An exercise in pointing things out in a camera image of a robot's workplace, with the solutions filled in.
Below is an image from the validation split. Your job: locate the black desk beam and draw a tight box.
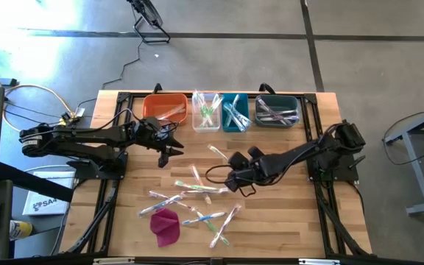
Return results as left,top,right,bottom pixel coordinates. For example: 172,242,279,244
0,161,75,204

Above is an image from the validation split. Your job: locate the orange plastic bin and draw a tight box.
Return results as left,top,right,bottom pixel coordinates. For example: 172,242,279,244
141,93,189,126

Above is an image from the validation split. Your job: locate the black floor fan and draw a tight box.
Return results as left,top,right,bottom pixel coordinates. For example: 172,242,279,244
125,0,172,45

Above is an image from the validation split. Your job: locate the teal blue plastic bin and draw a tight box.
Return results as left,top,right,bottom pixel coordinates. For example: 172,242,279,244
220,92,251,133

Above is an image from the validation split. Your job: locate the magenta cloth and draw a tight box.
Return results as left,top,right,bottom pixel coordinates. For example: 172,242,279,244
149,208,181,248

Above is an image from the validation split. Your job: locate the silver bracket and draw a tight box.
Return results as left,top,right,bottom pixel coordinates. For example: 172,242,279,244
93,257,136,265
298,258,342,265

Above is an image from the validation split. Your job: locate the black fan power cable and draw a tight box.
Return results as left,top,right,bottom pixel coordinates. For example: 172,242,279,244
100,38,143,91

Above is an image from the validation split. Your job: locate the yellow white can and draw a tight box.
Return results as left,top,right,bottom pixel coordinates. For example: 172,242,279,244
8,219,34,242

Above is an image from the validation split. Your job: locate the clear plastic bin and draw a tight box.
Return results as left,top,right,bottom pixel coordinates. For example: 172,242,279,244
191,91,222,134

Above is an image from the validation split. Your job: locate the white printed box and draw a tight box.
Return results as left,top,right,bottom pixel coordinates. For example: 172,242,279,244
21,170,77,217

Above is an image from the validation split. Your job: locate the clear plastic utensil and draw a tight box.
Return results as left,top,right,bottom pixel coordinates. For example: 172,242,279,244
266,110,300,126

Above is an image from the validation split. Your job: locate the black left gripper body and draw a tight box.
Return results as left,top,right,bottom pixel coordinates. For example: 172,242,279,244
134,116,174,169

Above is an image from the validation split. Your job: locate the dark grey plastic bin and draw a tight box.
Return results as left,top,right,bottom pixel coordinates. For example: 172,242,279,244
254,94,300,129

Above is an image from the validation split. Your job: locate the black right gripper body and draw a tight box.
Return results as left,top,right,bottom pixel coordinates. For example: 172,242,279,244
247,146,272,193

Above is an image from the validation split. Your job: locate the yellow cable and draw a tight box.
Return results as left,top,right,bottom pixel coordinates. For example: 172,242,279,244
1,83,79,133

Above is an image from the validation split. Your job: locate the wooden workbench with clutter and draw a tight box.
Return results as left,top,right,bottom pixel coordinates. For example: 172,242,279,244
382,103,424,216

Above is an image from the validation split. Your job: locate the power strip with plugs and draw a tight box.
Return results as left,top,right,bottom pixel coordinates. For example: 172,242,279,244
57,107,87,128

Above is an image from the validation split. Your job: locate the blue toothbrush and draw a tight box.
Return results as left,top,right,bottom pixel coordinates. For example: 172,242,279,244
227,93,241,128
223,102,252,126
181,211,227,226
230,106,252,133
138,194,184,217
233,109,252,130

